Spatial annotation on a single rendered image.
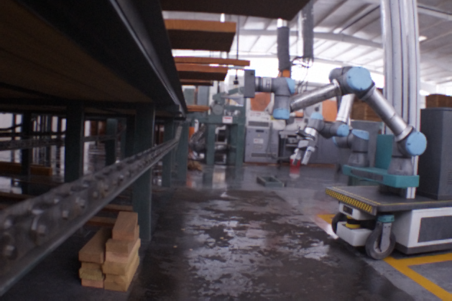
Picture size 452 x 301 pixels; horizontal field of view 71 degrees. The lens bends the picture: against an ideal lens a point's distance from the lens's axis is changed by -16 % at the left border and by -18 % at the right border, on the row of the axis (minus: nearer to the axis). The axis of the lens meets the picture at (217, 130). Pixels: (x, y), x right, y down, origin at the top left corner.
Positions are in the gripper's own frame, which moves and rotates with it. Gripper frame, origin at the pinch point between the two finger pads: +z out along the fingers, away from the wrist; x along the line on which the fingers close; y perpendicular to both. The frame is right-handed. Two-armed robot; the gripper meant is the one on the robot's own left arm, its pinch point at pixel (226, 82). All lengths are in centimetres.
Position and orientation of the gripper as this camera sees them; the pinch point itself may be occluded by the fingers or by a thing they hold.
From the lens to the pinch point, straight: 171.8
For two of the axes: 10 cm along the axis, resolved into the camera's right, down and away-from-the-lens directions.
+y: -0.9, -0.1, -10.0
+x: -0.5, 10.0, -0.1
